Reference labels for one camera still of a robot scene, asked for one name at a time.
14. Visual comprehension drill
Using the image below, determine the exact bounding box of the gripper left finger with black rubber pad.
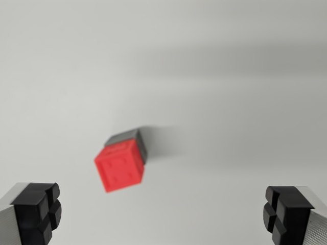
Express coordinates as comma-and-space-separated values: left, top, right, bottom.
0, 182, 62, 245

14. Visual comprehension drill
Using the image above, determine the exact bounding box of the grey soft cube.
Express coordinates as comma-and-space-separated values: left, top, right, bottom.
104, 129, 149, 164

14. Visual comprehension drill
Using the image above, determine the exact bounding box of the red infantino soft cube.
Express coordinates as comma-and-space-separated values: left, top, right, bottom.
94, 138, 146, 193

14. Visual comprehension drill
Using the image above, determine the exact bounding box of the gripper right finger with black rubber pad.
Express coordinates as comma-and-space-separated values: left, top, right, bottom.
262, 185, 327, 245

